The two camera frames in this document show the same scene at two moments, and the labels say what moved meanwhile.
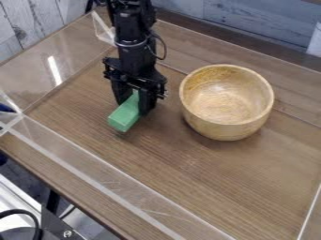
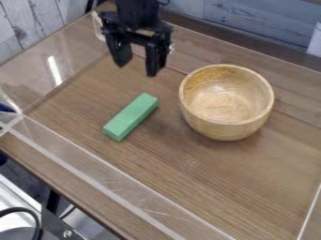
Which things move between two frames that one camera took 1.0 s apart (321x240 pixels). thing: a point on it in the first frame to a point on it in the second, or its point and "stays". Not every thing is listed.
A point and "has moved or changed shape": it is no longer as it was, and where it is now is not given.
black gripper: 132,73 to 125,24
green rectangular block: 126,114 has moved or changed shape
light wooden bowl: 228,100 stays
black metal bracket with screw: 54,228 stays
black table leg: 53,202 stays
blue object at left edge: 7,108 stays
